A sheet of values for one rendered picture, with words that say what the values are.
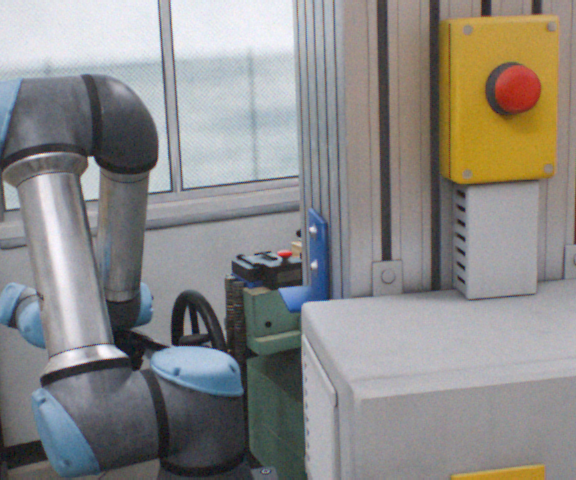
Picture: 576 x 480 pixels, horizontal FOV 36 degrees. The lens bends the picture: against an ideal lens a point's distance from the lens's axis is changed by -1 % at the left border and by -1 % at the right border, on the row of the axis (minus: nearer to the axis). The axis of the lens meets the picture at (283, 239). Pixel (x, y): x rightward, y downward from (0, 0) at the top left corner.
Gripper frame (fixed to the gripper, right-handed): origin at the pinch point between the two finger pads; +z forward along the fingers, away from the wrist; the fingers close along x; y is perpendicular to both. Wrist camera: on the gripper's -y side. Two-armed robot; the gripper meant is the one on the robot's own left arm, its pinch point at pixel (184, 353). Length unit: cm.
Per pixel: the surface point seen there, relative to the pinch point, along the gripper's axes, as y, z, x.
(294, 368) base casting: -4.2, 24.8, -3.3
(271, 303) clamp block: -14.7, 12.6, 0.9
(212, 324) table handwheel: -6.9, 2.7, 0.7
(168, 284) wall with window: -8, 42, -145
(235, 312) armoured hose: -10.5, 8.4, -4.2
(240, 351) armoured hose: -3.7, 12.4, -3.8
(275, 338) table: -8.7, 15.6, 2.0
